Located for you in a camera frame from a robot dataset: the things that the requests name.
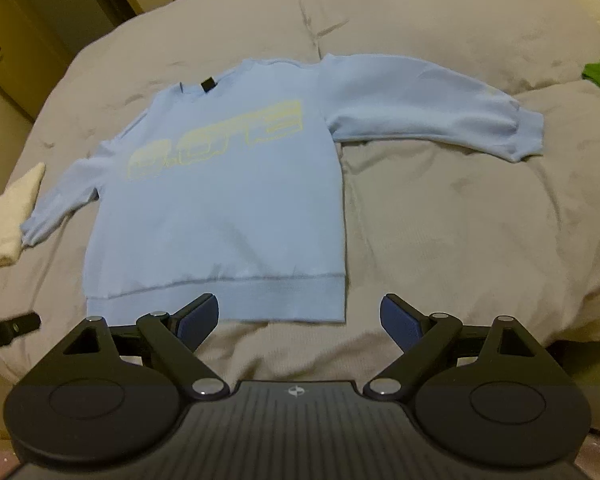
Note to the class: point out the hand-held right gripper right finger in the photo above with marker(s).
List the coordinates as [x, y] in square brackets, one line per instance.
[402, 322]

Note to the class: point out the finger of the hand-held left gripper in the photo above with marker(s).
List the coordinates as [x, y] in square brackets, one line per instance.
[20, 326]

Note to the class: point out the light blue sweatshirt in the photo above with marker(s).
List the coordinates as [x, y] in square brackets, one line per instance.
[220, 210]

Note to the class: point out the bed with grey duvet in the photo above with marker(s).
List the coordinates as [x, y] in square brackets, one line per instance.
[455, 210]

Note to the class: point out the white folded cloth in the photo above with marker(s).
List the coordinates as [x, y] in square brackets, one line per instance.
[12, 215]

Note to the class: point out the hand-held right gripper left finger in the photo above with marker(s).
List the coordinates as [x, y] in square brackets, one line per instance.
[197, 322]

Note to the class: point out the brown wooden door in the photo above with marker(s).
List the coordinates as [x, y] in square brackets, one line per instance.
[30, 35]

